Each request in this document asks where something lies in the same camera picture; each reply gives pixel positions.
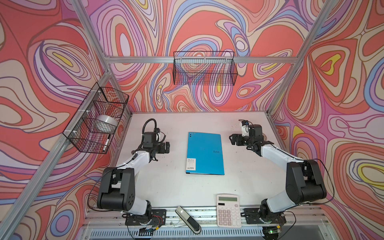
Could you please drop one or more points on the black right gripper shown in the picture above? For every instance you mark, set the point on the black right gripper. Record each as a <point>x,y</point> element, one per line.
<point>239,137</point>

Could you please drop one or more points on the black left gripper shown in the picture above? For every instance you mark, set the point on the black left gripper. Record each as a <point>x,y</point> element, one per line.
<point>162,150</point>

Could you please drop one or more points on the blue file folder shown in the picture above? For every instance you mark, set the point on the blue file folder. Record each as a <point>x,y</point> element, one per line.
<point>205,154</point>

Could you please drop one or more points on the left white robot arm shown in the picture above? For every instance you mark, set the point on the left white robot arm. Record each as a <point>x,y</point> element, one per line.
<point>117,191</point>

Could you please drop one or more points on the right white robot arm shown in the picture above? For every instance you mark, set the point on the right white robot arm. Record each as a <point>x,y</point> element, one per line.
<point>304,180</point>

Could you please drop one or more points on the marker pen in basket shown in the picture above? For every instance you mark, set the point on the marker pen in basket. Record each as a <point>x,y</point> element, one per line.
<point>106,144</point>

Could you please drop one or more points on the white desk calculator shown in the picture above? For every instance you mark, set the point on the white desk calculator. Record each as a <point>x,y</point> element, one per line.
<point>228,211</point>

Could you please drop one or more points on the grey black stapler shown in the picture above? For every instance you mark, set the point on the grey black stapler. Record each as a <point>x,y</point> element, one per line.
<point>188,220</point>

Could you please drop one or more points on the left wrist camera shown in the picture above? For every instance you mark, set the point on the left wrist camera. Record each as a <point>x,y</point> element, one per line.
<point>159,135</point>

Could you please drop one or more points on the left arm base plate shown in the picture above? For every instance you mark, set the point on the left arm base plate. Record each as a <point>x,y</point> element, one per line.
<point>157,217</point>

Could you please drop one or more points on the black wire basket left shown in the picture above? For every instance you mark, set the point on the black wire basket left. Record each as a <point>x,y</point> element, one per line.
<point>93,127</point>

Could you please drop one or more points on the black wire basket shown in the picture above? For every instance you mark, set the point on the black wire basket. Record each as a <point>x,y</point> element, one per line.
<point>204,68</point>
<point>93,127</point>

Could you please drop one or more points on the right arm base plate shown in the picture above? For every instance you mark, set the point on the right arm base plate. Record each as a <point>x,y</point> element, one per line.
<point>257,216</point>

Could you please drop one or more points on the black wire basket back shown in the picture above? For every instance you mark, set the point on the black wire basket back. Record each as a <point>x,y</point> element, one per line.
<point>204,68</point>

